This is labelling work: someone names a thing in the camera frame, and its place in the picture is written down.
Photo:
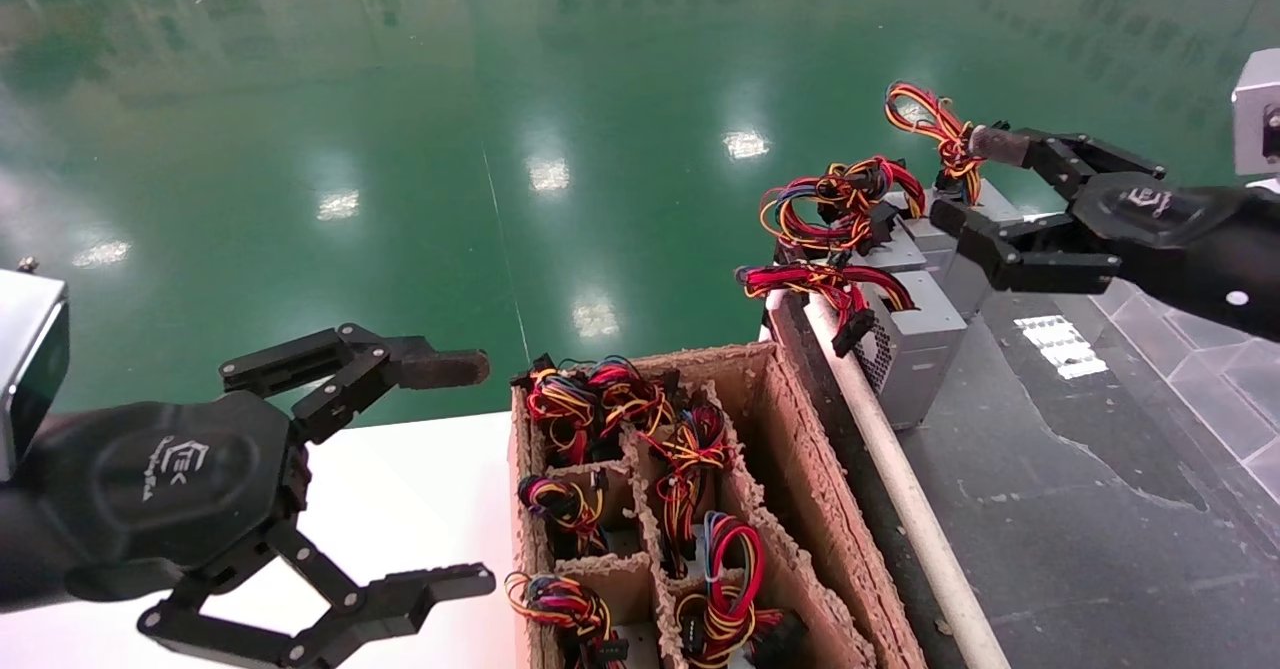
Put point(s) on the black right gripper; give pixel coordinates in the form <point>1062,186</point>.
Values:
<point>1150,219</point>

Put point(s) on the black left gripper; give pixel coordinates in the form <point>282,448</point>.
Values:
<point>165,489</point>

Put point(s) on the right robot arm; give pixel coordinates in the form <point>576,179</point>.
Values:
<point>1225,269</point>

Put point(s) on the white sticker label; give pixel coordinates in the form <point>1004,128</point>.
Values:
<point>1060,344</point>

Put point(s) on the clear acrylic divider tray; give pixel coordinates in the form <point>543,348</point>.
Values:
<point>1200,369</point>

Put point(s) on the short white pipe leg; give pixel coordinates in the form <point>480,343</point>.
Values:
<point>773,314</point>

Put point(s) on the brown cardboard divider box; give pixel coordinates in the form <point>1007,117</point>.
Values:
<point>790,469</point>

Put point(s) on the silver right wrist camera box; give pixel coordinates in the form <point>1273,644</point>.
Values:
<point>1258,114</point>

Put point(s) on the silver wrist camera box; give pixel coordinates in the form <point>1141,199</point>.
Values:
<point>25,369</point>
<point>1258,114</point>

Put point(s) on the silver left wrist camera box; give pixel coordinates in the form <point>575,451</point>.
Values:
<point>25,369</point>

